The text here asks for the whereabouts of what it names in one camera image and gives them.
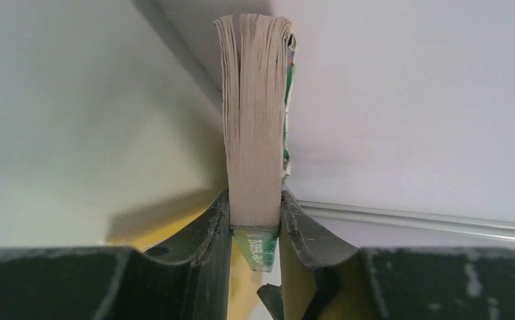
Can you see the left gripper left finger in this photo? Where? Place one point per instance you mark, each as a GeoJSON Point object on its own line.
{"type": "Point", "coordinates": [62, 282]}

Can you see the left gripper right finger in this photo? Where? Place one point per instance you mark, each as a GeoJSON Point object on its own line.
{"type": "Point", "coordinates": [324, 277]}

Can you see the green Macmillan book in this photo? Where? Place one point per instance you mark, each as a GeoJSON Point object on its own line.
{"type": "Point", "coordinates": [257, 66]}

